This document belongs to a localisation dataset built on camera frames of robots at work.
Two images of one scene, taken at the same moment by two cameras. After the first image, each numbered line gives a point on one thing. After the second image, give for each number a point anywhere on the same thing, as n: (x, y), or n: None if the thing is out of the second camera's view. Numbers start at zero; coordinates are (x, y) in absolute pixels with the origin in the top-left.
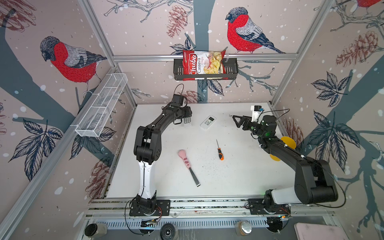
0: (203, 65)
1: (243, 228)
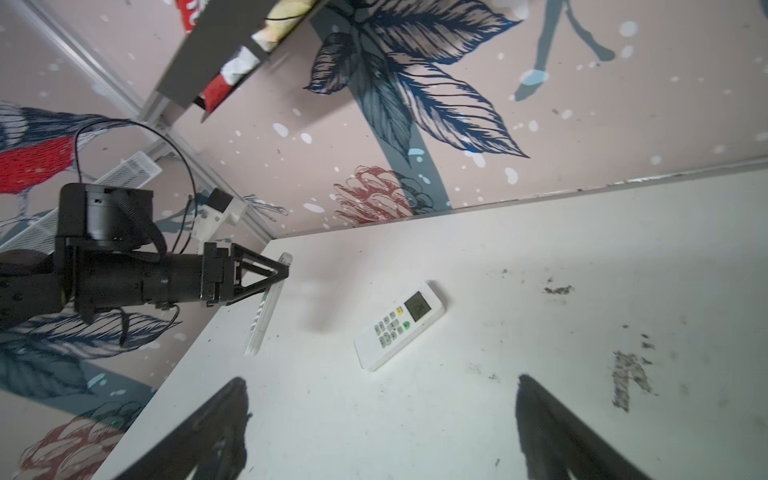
0: (276, 18)
1: None
